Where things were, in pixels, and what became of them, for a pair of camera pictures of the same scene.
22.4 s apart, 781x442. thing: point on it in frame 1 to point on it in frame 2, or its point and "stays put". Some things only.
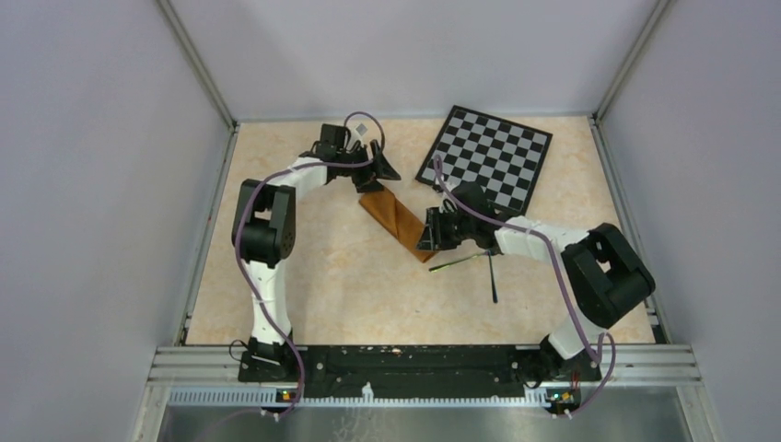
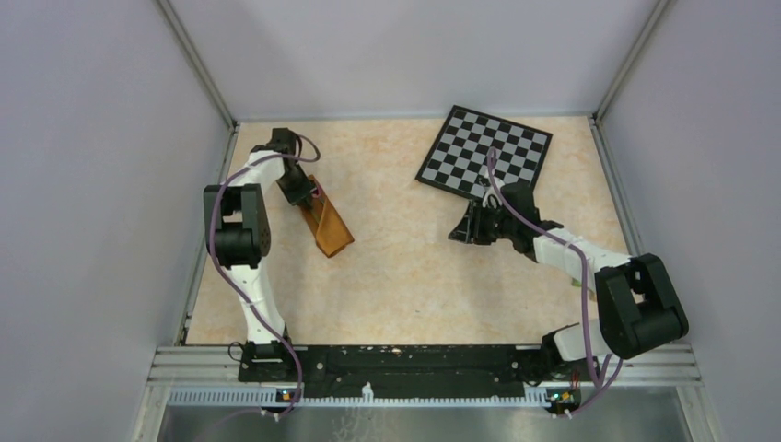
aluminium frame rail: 193,366 stays put
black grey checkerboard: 502,156 stays put
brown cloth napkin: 397,219 to 331,231
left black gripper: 380,168 to 303,195
